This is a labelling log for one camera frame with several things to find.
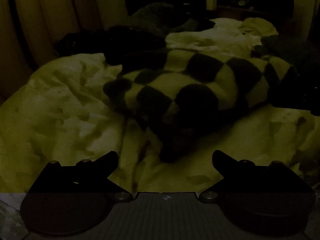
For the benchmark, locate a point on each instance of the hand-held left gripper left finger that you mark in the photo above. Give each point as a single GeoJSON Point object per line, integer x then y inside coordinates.
{"type": "Point", "coordinates": [109, 158]}

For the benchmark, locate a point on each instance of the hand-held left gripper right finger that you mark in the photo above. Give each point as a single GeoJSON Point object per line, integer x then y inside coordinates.
{"type": "Point", "coordinates": [220, 158]}

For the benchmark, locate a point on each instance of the checkered fleece garment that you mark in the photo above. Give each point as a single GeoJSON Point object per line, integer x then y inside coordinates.
{"type": "Point", "coordinates": [160, 85]}

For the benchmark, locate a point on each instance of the black clothes pile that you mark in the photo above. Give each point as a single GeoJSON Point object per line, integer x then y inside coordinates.
{"type": "Point", "coordinates": [100, 42]}

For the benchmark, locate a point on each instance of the light rumpled duvet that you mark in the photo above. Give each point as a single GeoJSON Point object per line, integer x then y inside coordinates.
{"type": "Point", "coordinates": [62, 92]}

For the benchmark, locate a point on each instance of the wooden furniture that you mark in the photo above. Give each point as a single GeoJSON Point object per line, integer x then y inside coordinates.
{"type": "Point", "coordinates": [232, 11]}

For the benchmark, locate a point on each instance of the dark green cloth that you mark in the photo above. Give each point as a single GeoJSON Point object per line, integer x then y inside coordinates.
{"type": "Point", "coordinates": [155, 12]}

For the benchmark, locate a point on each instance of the pleated curtain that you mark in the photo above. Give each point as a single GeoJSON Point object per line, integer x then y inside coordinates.
{"type": "Point", "coordinates": [37, 17]}

